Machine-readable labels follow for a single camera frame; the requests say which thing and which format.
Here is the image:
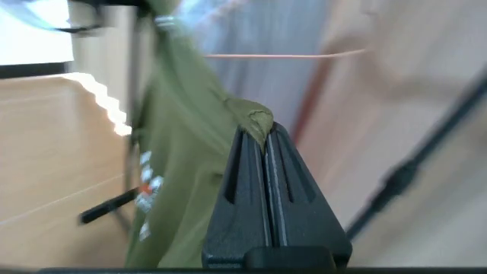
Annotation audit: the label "green printed garment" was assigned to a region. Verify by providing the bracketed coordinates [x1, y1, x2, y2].
[124, 0, 275, 269]

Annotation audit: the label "beige curtain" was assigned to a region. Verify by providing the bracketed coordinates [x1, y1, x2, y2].
[68, 0, 487, 267]

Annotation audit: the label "pale grey shorts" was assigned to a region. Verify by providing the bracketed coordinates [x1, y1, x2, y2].
[177, 0, 330, 129]

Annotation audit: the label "pink clothes hanger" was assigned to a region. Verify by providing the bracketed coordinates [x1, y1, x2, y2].
[204, 48, 368, 60]

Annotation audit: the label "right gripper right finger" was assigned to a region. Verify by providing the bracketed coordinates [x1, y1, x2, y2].
[265, 121, 353, 268]

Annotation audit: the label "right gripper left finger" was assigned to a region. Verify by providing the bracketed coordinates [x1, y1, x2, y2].
[201, 127, 272, 268]

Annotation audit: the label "black clothes rack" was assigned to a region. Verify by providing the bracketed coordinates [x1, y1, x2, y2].
[78, 0, 487, 241]

